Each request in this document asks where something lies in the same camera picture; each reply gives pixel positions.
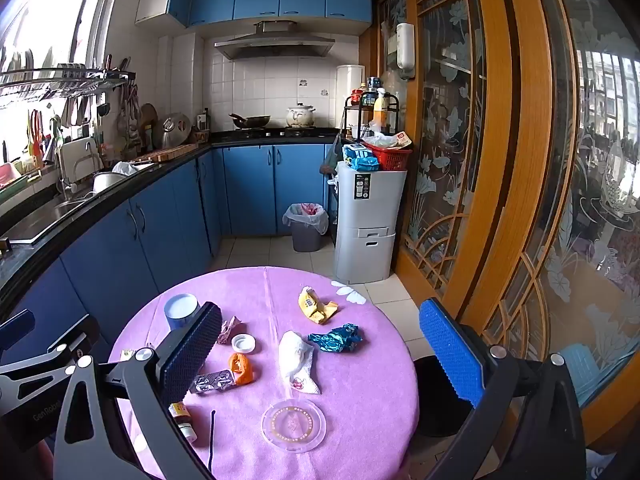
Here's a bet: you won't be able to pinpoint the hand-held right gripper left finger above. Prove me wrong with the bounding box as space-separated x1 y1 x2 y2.
52 301 223 480

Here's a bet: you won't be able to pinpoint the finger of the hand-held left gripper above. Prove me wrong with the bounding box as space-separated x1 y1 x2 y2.
0 315 102 395
0 310 36 352

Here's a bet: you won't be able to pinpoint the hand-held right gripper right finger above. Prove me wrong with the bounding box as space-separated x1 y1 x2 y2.
419 298 587 480

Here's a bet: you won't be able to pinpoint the black trash bin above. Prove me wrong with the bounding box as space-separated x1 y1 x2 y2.
411 354 475 438

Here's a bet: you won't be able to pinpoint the grey trash bin with bag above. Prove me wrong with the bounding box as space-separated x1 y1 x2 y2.
282 202 329 253

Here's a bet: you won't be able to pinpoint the silver blister pack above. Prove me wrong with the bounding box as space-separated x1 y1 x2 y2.
190 368 236 395

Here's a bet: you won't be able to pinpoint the pink candy wrapper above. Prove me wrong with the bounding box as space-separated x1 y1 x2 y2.
217 316 243 345

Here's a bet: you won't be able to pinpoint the white and blue round cup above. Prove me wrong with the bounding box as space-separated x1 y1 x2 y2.
164 293 201 331

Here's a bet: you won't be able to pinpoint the orange wrapper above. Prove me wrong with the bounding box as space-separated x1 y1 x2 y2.
228 352 254 386

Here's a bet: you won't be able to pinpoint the small brown bottle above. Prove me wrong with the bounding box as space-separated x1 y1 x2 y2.
169 402 197 443

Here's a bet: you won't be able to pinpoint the crumpled white tissue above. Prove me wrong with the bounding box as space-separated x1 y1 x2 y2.
278 330 322 394

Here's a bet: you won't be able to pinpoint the pink tablecloth round table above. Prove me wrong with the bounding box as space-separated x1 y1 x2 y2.
107 266 420 480

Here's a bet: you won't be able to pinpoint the blue foil wrapper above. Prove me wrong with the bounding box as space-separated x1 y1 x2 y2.
307 323 363 354

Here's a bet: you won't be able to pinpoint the steel kitchen sink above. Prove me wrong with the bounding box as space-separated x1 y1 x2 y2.
0 195 96 246

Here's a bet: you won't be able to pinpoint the clear round plastic lid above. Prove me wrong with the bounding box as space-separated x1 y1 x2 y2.
261 399 327 455

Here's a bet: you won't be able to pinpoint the yellow snack wrapper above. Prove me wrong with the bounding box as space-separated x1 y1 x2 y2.
298 286 339 325

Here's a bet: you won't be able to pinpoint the blue lower cabinets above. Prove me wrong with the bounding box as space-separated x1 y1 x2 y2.
0 143 341 376

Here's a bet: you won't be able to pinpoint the black kitchen countertop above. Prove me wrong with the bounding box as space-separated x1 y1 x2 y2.
0 130 343 306

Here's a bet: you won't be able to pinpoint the grey storage cabinet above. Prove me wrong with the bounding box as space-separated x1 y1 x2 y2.
333 161 408 285

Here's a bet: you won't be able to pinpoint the wooden cutting board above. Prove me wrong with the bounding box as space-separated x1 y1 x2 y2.
131 143 200 163

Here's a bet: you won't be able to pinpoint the wooden glass sliding door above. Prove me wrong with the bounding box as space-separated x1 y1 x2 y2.
372 0 640 453

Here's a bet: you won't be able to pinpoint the red plastic basket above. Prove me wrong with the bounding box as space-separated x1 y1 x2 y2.
361 140 414 172

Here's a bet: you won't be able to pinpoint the steel pot lid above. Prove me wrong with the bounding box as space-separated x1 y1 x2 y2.
157 113 192 150

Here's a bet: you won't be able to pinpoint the gas stove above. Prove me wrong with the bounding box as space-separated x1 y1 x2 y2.
220 128 336 140

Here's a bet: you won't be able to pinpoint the black wok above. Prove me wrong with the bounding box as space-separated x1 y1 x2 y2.
229 113 272 130

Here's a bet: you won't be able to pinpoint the steel dish rack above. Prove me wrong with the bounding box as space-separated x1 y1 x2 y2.
0 47 137 106

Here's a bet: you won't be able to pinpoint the black metal shelf rack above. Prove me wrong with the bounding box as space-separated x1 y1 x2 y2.
341 93 401 143

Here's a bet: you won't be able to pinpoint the white ceramic pot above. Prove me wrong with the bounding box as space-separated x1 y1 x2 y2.
285 103 316 128

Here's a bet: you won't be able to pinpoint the white cylindrical water heater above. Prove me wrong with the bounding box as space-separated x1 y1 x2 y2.
336 64 365 128

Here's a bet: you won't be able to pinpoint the steel range hood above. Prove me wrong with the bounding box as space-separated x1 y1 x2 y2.
214 20 336 61

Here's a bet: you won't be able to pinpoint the white wall dispenser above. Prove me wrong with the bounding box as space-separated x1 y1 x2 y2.
395 22 417 81

